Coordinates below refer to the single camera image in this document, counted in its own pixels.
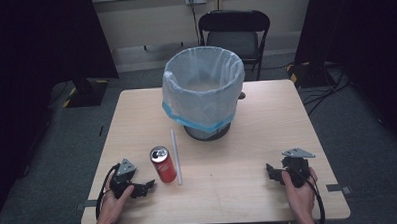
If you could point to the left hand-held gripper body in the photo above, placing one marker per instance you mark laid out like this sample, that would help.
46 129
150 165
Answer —
122 183

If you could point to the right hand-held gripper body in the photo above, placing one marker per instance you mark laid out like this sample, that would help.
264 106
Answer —
297 168

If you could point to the red drink can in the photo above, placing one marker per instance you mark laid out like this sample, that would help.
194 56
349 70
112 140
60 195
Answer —
164 168

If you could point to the white straw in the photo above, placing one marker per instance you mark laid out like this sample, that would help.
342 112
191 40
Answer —
176 156

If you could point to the grey trash bin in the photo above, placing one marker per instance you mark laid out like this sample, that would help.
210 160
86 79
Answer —
205 135

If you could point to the trash bin with plastic liner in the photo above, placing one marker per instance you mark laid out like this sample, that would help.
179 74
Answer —
202 92

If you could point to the person's left hand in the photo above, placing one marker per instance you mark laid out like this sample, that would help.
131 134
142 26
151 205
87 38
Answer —
113 205

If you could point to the person's right hand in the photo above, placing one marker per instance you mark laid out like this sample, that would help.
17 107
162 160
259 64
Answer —
301 200

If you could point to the grey tape strip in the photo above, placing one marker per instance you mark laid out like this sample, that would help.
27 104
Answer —
337 187
88 204

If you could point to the black stand base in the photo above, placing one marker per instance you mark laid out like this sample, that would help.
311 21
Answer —
85 92
310 75

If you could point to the black folding chair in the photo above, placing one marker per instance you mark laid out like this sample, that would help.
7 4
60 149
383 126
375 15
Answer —
233 22

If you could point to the black curtain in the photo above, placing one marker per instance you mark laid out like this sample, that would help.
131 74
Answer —
367 29
34 47

